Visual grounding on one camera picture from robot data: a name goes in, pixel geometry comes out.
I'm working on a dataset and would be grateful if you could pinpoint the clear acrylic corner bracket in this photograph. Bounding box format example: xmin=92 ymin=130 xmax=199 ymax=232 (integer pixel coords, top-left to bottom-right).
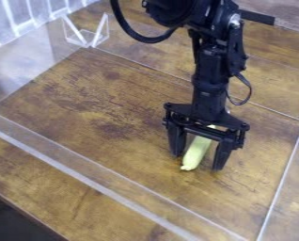
xmin=62 ymin=13 xmax=110 ymax=48

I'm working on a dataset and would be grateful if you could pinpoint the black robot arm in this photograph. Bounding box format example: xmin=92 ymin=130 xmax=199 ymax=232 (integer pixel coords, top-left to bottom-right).
xmin=143 ymin=0 xmax=250 ymax=170

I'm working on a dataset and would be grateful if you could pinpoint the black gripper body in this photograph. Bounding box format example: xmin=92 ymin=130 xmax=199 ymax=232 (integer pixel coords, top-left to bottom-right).
xmin=163 ymin=78 xmax=250 ymax=150

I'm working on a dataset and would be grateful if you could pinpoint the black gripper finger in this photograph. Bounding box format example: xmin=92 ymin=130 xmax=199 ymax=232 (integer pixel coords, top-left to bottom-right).
xmin=167 ymin=122 xmax=187 ymax=156
xmin=212 ymin=139 xmax=235 ymax=170

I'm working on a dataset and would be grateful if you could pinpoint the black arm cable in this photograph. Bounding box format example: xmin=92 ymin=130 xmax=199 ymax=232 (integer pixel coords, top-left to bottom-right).
xmin=108 ymin=0 xmax=254 ymax=107

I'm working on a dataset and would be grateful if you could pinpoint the black bar on table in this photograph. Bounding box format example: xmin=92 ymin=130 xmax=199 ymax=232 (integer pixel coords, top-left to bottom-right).
xmin=242 ymin=9 xmax=275 ymax=25

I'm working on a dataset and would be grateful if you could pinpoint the clear acrylic enclosure wall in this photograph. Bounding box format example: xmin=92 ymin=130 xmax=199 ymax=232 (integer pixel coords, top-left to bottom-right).
xmin=0 ymin=0 xmax=299 ymax=241

